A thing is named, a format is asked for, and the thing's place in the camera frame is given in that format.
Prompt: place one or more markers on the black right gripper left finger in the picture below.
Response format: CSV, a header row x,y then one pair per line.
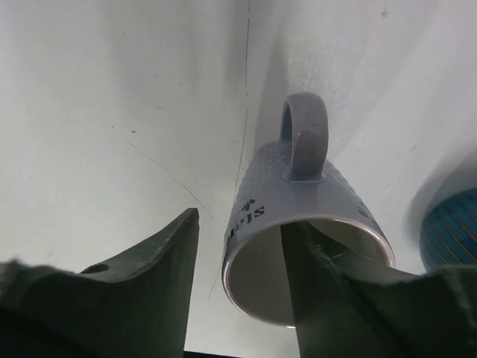
x,y
135,304

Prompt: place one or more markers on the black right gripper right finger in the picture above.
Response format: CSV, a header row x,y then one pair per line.
x,y
346,305

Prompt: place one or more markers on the dark blue mug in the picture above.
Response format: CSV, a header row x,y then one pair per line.
x,y
448,233

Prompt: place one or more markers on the light blue coffee mug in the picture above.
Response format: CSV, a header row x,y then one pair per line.
x,y
287,181

